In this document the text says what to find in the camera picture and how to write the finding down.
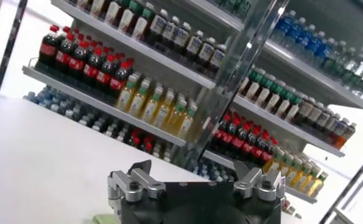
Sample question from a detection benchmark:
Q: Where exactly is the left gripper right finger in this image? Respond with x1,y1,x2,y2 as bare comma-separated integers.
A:
233,159,286,202

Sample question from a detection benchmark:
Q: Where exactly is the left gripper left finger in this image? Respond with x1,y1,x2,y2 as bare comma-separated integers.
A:
107,159,166,203

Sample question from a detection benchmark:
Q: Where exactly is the light green t-shirt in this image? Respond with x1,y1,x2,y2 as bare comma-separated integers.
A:
91,214,119,224

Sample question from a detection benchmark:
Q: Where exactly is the dark tea bottle green cap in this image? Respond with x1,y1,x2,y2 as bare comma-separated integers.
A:
132,2,155,42
90,0,106,18
268,83,286,112
277,88,295,116
238,68,258,94
104,0,121,27
248,72,267,100
118,0,139,34
259,78,277,106
286,93,305,122

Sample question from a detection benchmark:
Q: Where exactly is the dark bottle beige label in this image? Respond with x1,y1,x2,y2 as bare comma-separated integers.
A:
297,97,316,125
308,102,325,130

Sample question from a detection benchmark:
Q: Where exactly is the reddish drink bottle white cap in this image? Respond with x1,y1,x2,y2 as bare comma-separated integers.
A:
338,122,358,150

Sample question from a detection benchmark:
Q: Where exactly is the grey metal shelf unit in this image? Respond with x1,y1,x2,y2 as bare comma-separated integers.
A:
21,0,252,171
199,0,363,205

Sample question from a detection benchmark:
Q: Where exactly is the blue water bottle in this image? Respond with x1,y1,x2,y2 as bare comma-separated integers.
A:
274,10,297,43
287,16,306,49
300,24,316,57
311,30,326,61

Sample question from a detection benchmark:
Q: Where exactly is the grey slanted post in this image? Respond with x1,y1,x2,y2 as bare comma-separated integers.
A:
318,147,363,224

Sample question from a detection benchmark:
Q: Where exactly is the black slanted post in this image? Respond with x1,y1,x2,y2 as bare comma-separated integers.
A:
0,0,29,103

